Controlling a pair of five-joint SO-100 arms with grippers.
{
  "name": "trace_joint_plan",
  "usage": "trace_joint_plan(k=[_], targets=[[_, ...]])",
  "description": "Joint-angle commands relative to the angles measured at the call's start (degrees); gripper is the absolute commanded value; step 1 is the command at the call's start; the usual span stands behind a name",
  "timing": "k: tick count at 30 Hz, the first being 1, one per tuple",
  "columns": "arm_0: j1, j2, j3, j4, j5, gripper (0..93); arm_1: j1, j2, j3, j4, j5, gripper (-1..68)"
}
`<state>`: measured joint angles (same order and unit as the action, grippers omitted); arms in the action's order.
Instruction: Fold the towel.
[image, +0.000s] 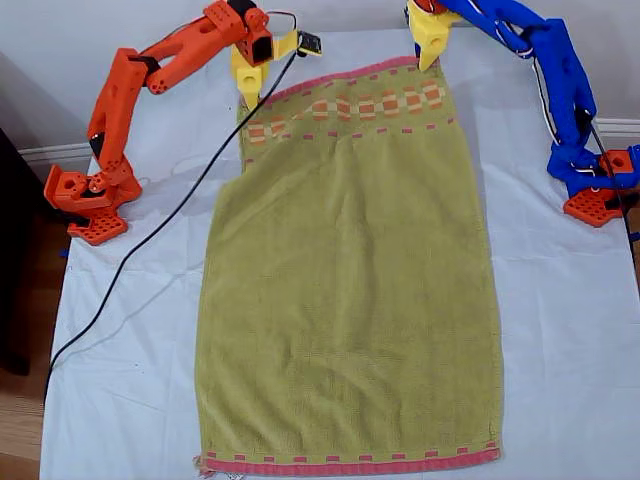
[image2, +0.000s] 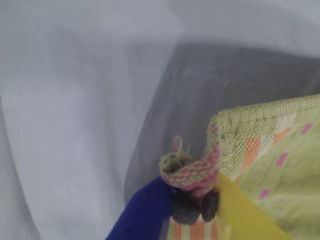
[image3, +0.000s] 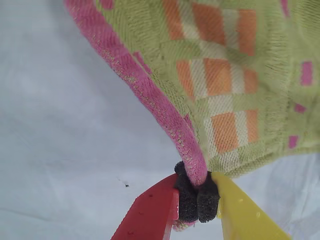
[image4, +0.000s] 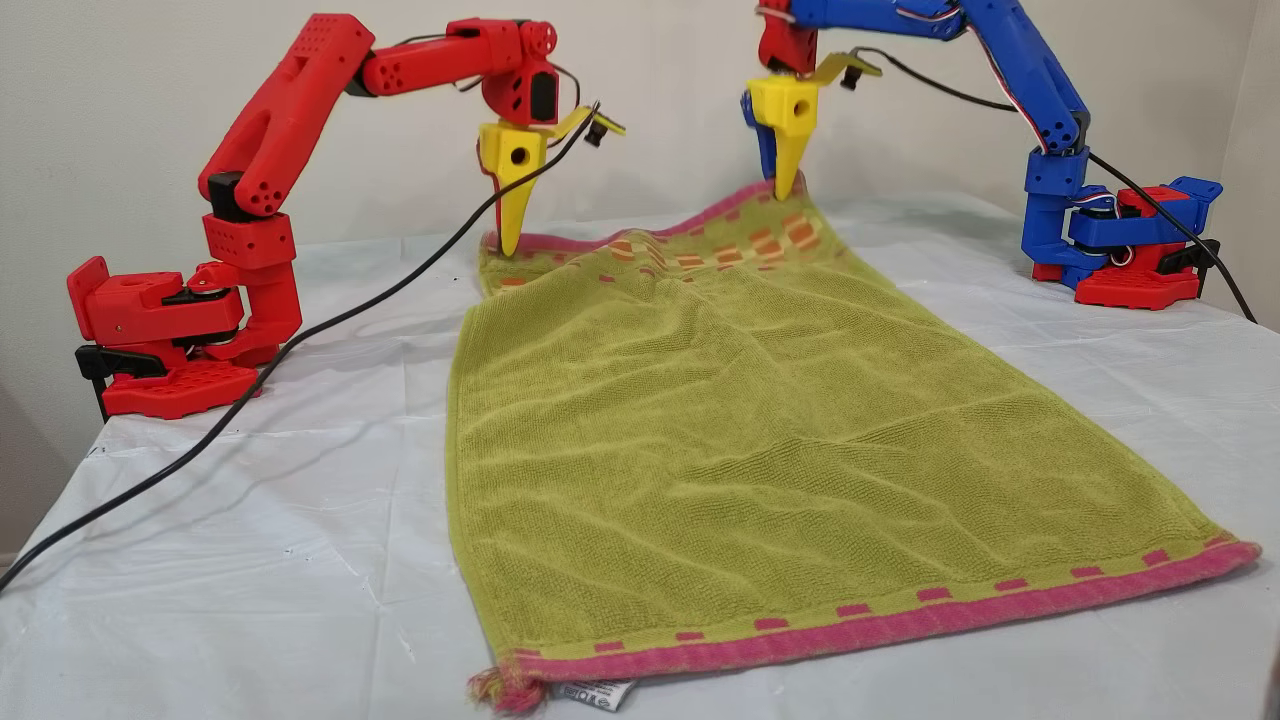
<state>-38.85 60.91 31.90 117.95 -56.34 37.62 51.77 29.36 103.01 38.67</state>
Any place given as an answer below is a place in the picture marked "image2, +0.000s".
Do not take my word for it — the green towel with pink border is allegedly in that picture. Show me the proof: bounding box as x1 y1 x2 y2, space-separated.
159 93 320 240

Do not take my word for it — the pale table cloth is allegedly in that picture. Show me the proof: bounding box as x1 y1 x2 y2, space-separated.
0 0 320 240

